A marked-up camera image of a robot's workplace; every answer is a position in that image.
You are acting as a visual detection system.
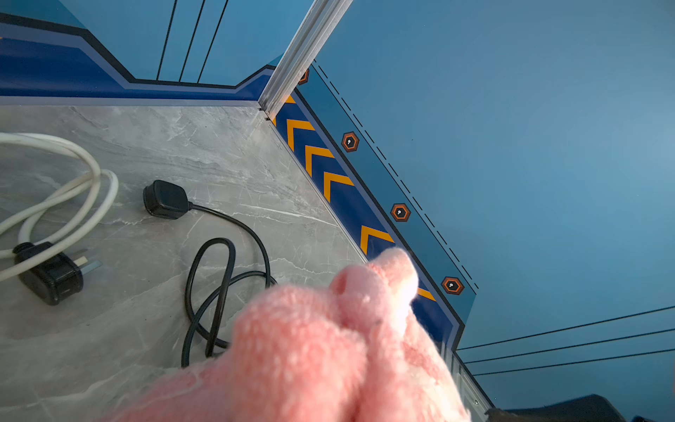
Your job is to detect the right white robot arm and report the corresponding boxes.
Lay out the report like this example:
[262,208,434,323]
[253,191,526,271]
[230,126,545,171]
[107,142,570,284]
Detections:
[485,394,626,422]

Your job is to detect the pink towel cloth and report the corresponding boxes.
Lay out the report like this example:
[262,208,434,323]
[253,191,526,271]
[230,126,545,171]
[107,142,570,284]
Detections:
[110,248,471,421]

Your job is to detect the white power cable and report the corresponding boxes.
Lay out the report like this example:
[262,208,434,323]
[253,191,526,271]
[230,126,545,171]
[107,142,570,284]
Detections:
[0,131,121,307]

